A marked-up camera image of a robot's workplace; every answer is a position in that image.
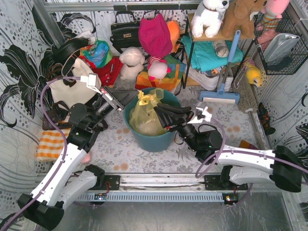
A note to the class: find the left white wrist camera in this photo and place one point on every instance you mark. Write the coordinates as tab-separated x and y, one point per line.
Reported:
92	82

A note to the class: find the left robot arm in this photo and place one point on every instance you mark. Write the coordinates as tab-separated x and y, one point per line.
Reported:
46	204

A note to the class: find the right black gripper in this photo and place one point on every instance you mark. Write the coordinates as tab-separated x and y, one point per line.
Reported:
176	123

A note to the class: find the colourful printed cloth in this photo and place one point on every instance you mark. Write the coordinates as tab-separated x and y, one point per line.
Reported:
97	55

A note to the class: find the orange checkered towel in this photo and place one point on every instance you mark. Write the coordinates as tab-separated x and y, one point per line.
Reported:
50	146

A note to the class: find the yellow trash bag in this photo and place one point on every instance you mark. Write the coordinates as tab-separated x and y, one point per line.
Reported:
143	118

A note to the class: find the black wire basket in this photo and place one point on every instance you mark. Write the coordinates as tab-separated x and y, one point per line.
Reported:
291	63

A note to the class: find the white pink snowman plush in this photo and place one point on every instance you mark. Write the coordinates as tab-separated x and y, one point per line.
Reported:
157	68

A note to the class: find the red cloth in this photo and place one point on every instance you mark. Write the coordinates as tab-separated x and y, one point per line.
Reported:
109	73

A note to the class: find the white dog plush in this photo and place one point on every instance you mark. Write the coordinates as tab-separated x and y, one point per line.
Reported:
208	17

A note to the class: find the grey fluffy duster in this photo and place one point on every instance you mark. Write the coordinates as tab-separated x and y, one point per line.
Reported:
247	101

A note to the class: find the white sheep plush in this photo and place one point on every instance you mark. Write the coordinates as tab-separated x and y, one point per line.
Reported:
132	59

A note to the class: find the blue floor mop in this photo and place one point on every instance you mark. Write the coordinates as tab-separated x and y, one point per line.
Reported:
220	95

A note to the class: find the orange plush toy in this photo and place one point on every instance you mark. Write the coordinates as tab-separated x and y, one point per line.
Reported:
174	30

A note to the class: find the teal folded cloth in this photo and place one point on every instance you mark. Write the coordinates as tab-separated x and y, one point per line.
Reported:
204	57

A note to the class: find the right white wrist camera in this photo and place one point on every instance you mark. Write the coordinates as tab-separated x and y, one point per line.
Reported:
202	114

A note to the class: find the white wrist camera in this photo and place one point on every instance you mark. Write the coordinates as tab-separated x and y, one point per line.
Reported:
202	114
92	82

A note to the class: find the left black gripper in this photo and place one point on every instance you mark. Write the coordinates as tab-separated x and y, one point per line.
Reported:
115	99

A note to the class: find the silver foil pouch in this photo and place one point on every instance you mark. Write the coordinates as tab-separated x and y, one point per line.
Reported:
280	46

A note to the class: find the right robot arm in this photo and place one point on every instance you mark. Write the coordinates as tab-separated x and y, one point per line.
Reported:
240	166

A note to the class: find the magenta fabric bag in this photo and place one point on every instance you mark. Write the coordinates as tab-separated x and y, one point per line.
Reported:
154	36

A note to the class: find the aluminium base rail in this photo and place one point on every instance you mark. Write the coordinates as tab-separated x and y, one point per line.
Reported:
143	182

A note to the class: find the rainbow striped bag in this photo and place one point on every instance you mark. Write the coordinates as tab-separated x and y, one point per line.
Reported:
169	82

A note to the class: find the pink plush toy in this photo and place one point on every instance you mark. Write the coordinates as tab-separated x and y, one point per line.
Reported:
272	13

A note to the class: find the brown teddy bear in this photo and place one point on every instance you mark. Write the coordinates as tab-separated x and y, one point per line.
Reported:
237	16

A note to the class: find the yellow duck plush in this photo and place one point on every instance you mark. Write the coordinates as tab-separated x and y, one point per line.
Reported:
253	74

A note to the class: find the brown patterned shoe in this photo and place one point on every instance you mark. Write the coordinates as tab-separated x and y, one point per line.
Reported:
51	118

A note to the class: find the wooden shelf rack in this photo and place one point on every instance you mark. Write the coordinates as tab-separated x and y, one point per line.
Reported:
190	60

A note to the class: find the cream canvas tote bag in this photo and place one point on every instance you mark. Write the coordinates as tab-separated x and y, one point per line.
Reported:
72	91

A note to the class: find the pink cylinder bottle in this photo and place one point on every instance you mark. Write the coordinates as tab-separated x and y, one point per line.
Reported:
86	159

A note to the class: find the black leather handbag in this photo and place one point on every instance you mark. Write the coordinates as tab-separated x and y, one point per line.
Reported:
125	35

